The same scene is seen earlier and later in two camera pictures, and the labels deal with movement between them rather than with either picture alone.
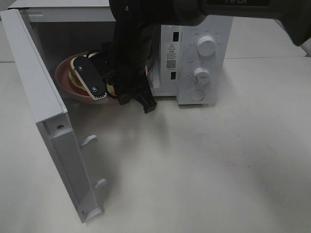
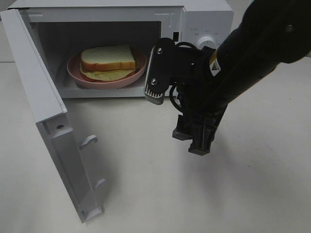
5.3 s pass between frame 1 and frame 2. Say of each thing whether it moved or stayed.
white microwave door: stayed
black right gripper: moved
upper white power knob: stayed
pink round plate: moved
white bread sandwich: moved
